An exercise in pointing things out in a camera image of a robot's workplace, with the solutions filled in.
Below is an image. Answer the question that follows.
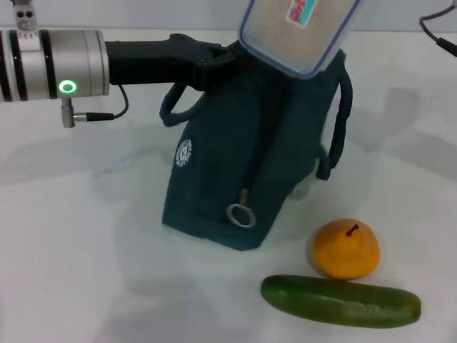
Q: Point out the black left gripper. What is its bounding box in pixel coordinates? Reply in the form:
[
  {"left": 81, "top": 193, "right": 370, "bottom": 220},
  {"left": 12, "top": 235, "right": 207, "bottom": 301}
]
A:
[{"left": 105, "top": 34, "right": 237, "bottom": 93}]

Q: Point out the clear plastic food container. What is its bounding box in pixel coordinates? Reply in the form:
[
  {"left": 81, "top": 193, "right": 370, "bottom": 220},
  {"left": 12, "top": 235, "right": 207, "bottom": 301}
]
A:
[{"left": 238, "top": 0, "right": 362, "bottom": 80}]

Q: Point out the dark teal fabric lunch bag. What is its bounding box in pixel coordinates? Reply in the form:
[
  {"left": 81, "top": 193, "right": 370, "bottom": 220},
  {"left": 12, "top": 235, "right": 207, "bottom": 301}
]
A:
[{"left": 159, "top": 41, "right": 354, "bottom": 253}]

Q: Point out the orange pear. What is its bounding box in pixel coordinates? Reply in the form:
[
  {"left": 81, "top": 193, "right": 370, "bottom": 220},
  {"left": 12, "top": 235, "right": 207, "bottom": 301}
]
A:
[{"left": 306, "top": 218, "right": 381, "bottom": 281}]

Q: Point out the green cucumber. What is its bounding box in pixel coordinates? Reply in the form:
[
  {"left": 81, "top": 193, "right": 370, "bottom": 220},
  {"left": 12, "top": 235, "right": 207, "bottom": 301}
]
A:
[{"left": 259, "top": 274, "right": 422, "bottom": 329}]

